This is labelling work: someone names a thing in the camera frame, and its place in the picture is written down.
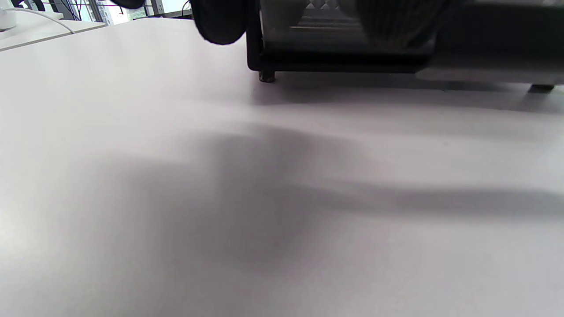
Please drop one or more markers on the person's left hand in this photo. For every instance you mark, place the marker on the person's left hand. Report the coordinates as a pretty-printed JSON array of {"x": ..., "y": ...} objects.
[{"x": 220, "y": 22}]

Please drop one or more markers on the red oven with glass door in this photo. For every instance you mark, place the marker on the red oven with glass door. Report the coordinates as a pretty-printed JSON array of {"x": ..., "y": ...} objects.
[{"x": 335, "y": 59}]

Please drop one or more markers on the white side table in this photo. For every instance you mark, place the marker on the white side table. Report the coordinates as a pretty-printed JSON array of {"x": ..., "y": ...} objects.
[{"x": 39, "y": 33}]

